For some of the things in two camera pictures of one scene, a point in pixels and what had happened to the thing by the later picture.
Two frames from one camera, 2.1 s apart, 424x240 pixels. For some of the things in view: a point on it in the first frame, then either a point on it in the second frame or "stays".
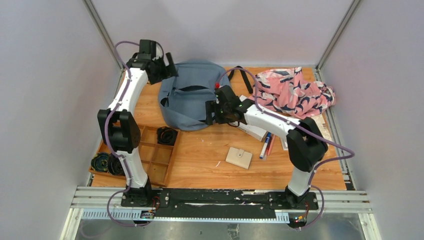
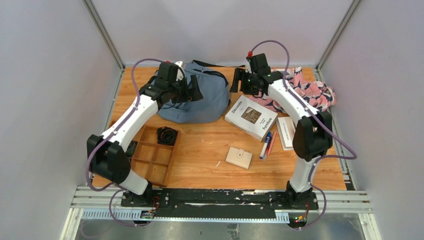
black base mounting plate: (212, 203) stays
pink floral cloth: (286, 90) stays
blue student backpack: (182, 98) stays
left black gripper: (162, 70) to (187, 89)
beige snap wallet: (238, 157) stays
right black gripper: (211, 107) to (240, 74)
